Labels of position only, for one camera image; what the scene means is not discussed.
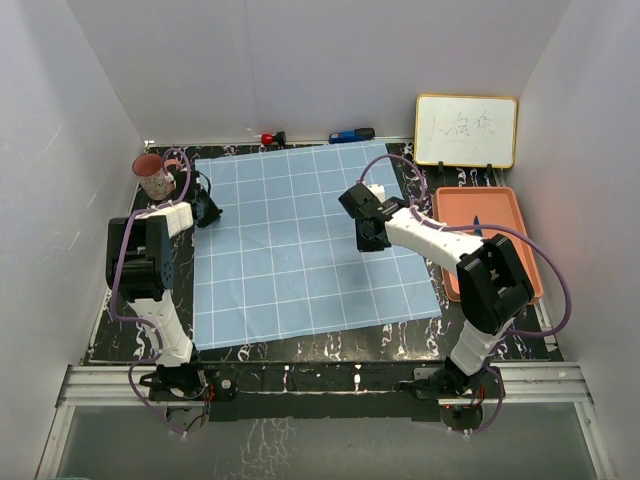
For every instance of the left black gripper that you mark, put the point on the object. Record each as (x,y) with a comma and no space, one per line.
(213,213)

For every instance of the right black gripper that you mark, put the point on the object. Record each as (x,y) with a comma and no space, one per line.
(366,246)

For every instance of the orange plastic tray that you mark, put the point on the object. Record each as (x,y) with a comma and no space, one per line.
(493,205)

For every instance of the blue checked tablecloth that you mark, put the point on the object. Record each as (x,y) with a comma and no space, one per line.
(282,259)

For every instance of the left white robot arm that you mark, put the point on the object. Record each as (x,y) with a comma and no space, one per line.
(140,271)

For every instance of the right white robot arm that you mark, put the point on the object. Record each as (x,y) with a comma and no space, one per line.
(493,283)

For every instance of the pink floral mug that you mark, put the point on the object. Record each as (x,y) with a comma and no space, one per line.
(155,175)

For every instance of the blue marker pen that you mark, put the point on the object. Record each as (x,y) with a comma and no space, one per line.
(352,136)

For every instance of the red capped marker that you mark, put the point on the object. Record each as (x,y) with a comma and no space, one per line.
(278,138)

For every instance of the blue patterned knife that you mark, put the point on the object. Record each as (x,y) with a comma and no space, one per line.
(477,229)

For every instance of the small framed whiteboard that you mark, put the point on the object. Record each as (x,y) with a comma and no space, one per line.
(465,131)

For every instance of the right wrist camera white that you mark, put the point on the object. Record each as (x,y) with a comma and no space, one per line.
(378,191)

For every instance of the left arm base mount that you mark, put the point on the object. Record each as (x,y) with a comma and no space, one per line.
(190,382)

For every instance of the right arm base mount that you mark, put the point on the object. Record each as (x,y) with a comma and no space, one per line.
(438,383)

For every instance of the aluminium frame rail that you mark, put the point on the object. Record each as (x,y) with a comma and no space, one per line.
(523,382)

